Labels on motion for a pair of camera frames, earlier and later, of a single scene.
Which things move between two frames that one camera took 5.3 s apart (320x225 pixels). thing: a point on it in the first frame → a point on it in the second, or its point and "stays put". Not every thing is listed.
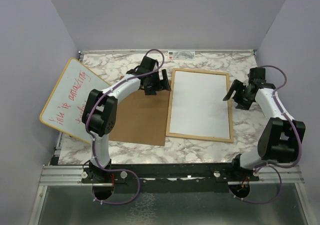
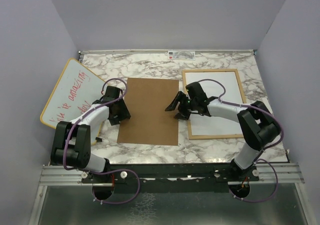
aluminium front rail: x=71 y=175 stays put
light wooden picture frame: x=175 y=135 → x=218 y=136
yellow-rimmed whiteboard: x=65 y=106 stays put
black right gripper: x=242 y=104 → x=182 y=114
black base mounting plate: x=170 y=179 stays put
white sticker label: x=180 y=55 stays put
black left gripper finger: x=163 y=85 → x=121 y=111
